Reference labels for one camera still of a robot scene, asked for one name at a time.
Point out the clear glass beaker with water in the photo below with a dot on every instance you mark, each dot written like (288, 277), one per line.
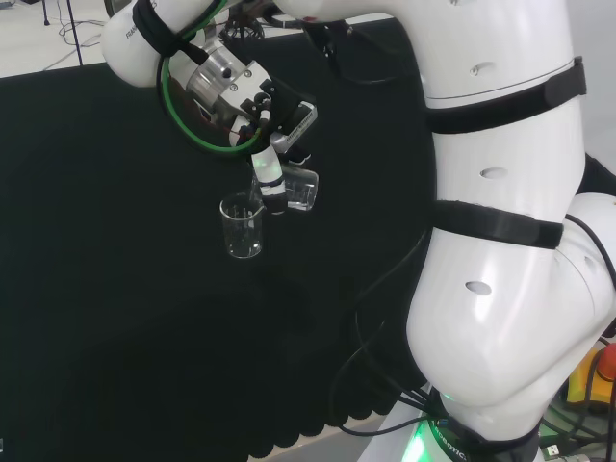
(303, 190)

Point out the black tripod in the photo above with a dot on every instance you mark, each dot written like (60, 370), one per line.
(72, 29)

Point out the black bench cloth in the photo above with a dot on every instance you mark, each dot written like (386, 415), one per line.
(120, 264)

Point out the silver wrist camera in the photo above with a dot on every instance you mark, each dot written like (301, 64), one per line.
(296, 127)

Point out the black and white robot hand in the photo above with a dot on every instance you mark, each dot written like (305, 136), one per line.
(267, 178)

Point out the yellow stop button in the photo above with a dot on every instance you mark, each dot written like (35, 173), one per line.
(589, 380)

